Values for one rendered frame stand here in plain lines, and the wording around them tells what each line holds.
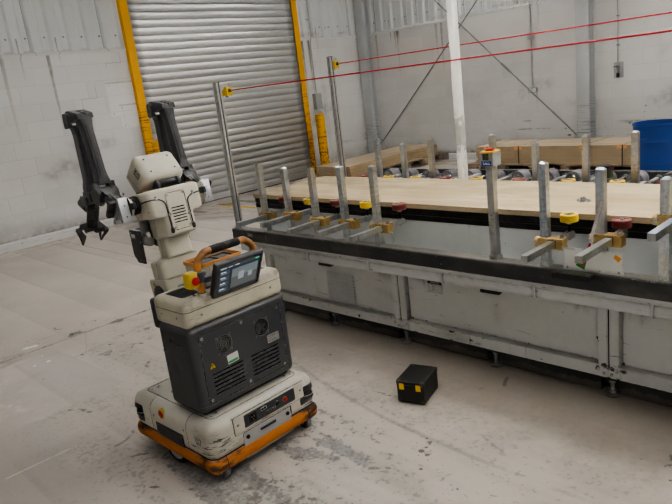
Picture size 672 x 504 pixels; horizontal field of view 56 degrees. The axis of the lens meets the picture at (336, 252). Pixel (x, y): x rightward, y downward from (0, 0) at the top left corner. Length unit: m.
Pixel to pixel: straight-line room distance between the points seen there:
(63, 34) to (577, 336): 7.93
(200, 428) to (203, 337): 0.39
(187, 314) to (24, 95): 6.90
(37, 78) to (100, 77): 0.86
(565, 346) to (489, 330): 0.44
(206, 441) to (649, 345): 2.01
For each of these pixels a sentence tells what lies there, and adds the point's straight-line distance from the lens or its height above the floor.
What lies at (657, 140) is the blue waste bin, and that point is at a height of 0.51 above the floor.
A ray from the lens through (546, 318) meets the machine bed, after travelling 3.39.
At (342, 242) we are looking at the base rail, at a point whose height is 0.70.
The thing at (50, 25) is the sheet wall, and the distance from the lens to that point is 9.58.
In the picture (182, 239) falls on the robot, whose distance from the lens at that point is 3.09.
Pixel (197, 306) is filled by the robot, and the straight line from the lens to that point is 2.71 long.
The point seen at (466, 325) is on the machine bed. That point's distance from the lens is 3.68.
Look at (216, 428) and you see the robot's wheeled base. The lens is 2.83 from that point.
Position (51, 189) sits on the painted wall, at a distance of 9.37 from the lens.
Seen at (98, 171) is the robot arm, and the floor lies 1.35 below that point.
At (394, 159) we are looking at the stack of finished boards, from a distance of 10.92.
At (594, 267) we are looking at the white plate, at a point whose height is 0.73.
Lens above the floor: 1.60
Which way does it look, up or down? 15 degrees down
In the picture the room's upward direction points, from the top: 7 degrees counter-clockwise
